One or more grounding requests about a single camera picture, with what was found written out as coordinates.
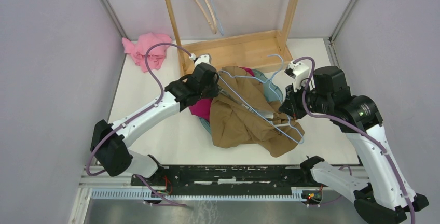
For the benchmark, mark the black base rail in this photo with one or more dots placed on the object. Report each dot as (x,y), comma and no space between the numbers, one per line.
(229,180)

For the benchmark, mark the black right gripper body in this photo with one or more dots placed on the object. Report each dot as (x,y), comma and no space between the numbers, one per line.
(297,101)

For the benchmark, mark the beige wooden hanger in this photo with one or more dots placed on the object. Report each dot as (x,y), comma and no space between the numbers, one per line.
(202,2)

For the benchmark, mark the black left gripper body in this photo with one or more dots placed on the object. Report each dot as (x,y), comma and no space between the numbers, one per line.
(210,92)

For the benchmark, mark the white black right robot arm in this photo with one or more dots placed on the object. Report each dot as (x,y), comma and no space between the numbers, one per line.
(385,196)

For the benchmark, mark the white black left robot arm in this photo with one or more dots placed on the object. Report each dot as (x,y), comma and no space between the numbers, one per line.
(110,141)

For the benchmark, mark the brown skirt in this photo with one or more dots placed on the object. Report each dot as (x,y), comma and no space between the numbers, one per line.
(228,133)

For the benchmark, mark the white slotted cable duct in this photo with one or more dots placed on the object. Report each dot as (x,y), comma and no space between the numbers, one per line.
(293,195)

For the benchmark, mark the magenta cloth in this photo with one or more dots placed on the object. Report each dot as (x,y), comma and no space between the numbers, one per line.
(239,90)

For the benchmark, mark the wooden clothes rack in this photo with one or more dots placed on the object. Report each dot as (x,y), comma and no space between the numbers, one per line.
(253,29)

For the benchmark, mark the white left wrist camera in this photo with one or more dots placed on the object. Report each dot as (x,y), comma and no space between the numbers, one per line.
(203,60)

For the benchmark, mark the teal plastic basket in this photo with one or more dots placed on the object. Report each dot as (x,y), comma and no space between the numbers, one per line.
(271,93)

